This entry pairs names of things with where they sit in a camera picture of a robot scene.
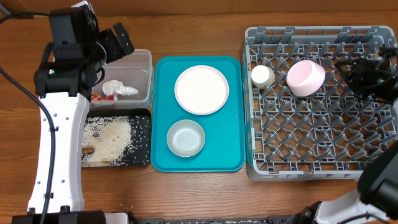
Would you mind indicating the white rice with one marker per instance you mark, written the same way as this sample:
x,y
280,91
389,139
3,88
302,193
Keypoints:
x,y
109,140

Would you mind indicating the red snack wrapper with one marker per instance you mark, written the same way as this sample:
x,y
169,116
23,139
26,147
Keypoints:
x,y
99,97

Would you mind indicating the grey dishwasher rack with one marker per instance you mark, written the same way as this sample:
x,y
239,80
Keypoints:
x,y
328,135

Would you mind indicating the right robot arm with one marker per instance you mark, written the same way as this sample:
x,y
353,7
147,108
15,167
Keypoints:
x,y
375,197

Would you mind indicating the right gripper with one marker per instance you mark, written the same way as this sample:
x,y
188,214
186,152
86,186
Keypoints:
x,y
359,78

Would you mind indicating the large pink plate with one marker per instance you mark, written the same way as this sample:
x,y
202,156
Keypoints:
x,y
201,90

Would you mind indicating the grey bowl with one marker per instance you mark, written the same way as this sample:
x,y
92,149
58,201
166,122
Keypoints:
x,y
185,138

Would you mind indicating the small pink plate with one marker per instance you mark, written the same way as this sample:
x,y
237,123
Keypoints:
x,y
305,77

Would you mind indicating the clear plastic bin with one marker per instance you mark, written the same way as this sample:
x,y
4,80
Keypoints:
x,y
134,70

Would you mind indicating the teal serving tray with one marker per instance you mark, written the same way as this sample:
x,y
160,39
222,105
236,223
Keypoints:
x,y
224,148

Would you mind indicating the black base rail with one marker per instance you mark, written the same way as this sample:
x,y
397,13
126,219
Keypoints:
x,y
273,219

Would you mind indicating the black plastic tray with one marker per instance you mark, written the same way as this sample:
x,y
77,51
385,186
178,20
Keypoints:
x,y
140,137

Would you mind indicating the brown food piece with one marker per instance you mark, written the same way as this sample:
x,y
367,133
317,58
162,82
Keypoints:
x,y
88,151

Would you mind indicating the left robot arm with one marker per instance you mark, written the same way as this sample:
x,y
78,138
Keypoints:
x,y
71,65

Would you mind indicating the white tissue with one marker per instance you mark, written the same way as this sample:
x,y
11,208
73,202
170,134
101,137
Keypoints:
x,y
114,87

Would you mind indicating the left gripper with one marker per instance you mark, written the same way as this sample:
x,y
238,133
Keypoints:
x,y
115,51

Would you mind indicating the white paper cup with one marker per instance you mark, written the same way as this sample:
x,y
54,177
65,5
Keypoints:
x,y
262,76

